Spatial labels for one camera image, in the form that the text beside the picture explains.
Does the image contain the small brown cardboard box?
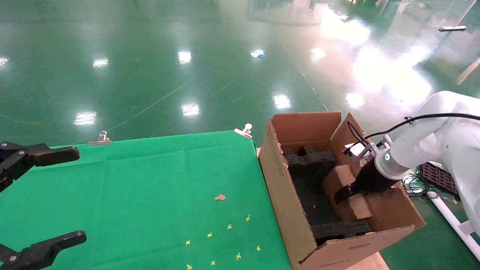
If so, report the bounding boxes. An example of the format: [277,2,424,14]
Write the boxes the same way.
[322,164,374,222]

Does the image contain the white metal stand pole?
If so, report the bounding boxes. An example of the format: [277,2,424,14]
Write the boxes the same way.
[429,191,480,261]

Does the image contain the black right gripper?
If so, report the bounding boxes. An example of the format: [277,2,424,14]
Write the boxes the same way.
[334,157,399,205]

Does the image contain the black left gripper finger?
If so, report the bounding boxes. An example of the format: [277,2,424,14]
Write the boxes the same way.
[0,142,80,192]
[0,231,87,270]

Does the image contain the silver binder clip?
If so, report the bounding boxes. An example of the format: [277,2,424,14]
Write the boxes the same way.
[234,123,253,139]
[88,131,112,146]

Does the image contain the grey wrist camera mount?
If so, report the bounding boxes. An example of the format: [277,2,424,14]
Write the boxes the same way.
[343,142,375,158]

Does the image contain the black foam insert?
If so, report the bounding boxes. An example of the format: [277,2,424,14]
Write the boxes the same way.
[282,145,372,240]

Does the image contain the large open cardboard carton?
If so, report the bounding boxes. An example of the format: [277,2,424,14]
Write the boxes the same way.
[258,111,425,270]

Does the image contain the thin black wire bundle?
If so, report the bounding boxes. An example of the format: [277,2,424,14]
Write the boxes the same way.
[403,174,436,198]

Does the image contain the green table cloth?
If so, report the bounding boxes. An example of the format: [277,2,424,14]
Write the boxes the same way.
[0,130,293,270]

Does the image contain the black perforated plastic tray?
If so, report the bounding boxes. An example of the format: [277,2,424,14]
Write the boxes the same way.
[419,162,460,195]

